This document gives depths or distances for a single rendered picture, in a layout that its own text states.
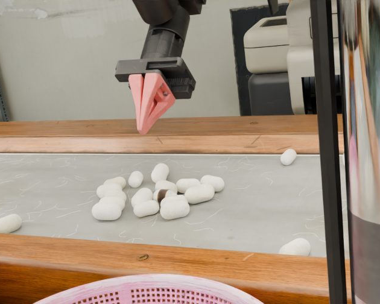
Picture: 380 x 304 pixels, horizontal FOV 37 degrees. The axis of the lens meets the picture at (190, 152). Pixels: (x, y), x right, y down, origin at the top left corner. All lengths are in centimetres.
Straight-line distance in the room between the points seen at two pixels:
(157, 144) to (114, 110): 216
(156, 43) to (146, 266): 38
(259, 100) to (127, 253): 106
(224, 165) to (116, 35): 218
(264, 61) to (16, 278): 107
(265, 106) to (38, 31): 182
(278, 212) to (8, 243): 30
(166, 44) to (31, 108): 252
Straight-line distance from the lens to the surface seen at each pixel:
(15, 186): 88
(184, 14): 85
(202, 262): 52
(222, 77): 279
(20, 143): 104
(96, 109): 309
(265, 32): 153
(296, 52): 122
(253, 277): 49
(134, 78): 78
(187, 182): 71
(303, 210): 65
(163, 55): 80
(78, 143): 96
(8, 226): 72
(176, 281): 50
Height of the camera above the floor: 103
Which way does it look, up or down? 20 degrees down
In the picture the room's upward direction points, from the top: 9 degrees counter-clockwise
